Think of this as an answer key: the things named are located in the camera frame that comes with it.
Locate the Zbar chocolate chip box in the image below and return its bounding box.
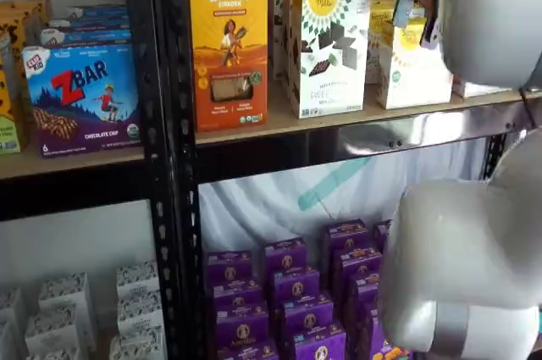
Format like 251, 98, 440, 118
21, 41, 143, 158

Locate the orange Revival cracker box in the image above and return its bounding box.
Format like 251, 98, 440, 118
188, 0, 270, 133

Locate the black metal shelf post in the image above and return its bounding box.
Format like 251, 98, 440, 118
121, 0, 179, 360
152, 0, 209, 360

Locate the purple Annie's box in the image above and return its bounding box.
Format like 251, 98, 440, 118
214, 302, 270, 348
290, 321, 349, 360
204, 249, 256, 290
210, 278, 264, 315
358, 304, 414, 360
263, 237, 309, 277
372, 219, 393, 253
269, 266, 322, 307
331, 246, 384, 293
217, 338, 281, 360
347, 270, 383, 327
323, 219, 370, 255
279, 291, 336, 338

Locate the blue Zbar box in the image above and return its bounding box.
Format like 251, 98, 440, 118
40, 27, 132, 49
67, 3, 129, 20
48, 15, 130, 33

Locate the black metal shelf beam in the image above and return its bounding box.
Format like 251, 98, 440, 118
0, 159, 150, 222

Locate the yellow orange food box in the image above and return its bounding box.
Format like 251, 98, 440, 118
375, 16, 455, 110

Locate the short black shelf post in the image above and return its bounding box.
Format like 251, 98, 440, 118
482, 133, 507, 180

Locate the white patterned box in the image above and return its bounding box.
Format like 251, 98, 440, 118
24, 303, 82, 353
116, 291, 165, 332
115, 259, 161, 298
24, 346, 82, 360
0, 286, 27, 338
108, 327, 167, 360
37, 272, 97, 351

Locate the yellow and green snack box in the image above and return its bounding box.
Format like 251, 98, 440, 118
0, 61, 23, 156

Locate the metal shelf beam with rivets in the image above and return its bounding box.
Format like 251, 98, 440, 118
196, 97, 542, 186

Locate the yellow spotted snack box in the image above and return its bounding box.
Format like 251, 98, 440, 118
0, 0, 54, 47
0, 12, 31, 124

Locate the low white box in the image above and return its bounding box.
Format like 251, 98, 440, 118
451, 75, 514, 99

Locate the white cloth with teal stripe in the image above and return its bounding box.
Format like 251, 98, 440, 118
197, 137, 492, 276

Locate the tall white Simple Mills box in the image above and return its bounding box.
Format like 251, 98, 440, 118
280, 0, 357, 95
272, 0, 335, 81
289, 0, 373, 120

